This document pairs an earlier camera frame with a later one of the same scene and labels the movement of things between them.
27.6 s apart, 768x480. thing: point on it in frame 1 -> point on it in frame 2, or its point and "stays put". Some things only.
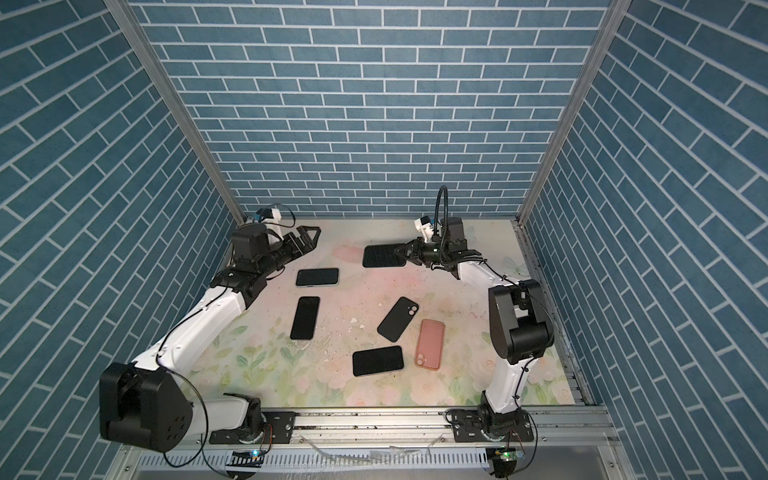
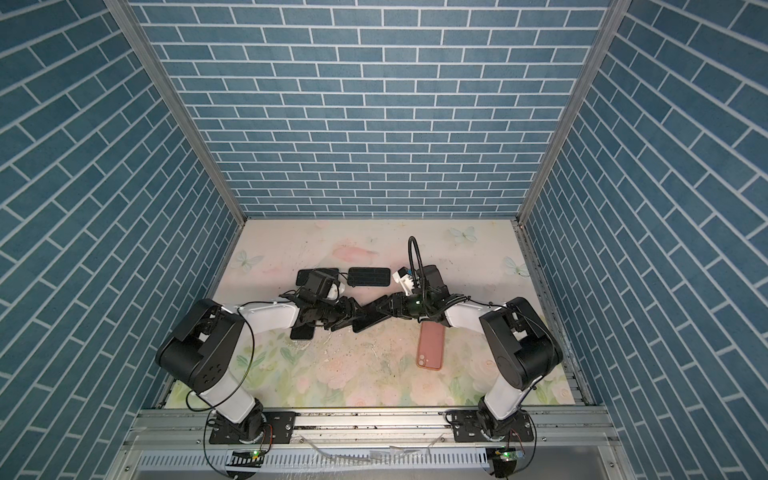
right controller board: x=504 y=460 stays put
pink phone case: x=430 y=342 stays put
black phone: x=377 y=360 -> x=371 y=315
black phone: x=382 y=256 -> x=369 y=276
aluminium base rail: x=573 y=443 stays put
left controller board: x=246 y=459 stays put
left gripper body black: x=285 y=250 -> x=334 y=313
